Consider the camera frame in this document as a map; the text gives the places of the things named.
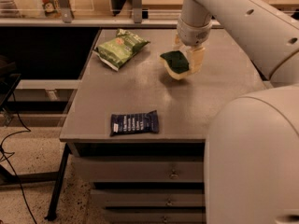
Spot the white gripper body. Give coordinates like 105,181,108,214
177,18,212,47

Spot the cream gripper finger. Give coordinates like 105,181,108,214
173,35,184,50
186,46,205,74

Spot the green and yellow sponge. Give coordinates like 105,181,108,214
160,50,191,80

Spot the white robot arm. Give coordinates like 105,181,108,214
178,0,299,224

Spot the dark blue rxbar wrapper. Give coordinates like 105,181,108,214
110,110,160,136

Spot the green chip bag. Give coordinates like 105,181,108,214
93,28,150,71

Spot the grey drawer cabinet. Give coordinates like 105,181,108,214
60,29,264,224

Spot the top grey drawer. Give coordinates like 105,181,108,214
73,156,204,182

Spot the grey drawer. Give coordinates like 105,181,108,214
73,156,204,182
104,209,206,224
91,189,205,207

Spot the middle grey drawer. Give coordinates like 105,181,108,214
91,189,205,207

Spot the bottom grey drawer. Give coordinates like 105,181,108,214
104,209,206,224

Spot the black table leg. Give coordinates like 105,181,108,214
45,144,71,221

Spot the grey metal rail frame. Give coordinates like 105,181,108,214
0,0,225,29

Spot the black floor cable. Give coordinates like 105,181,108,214
0,91,38,224

